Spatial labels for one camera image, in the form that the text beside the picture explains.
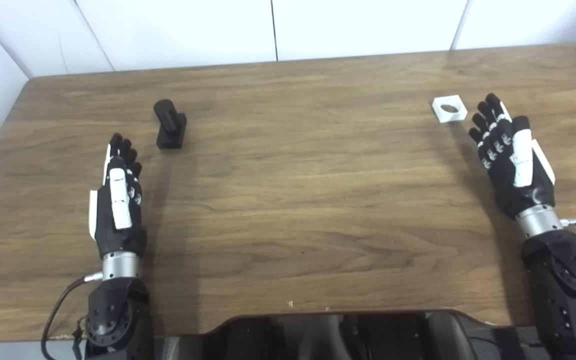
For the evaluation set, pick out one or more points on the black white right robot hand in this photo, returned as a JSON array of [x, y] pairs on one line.
[[503, 180]]

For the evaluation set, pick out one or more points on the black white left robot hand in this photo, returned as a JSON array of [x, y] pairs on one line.
[[118, 235]]

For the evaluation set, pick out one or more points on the white square piece with hole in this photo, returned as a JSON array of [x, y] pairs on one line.
[[440, 114]]

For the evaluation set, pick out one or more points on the black peg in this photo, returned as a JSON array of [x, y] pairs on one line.
[[170, 130]]

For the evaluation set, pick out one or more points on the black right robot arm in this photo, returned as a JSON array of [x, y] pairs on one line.
[[573, 285]]

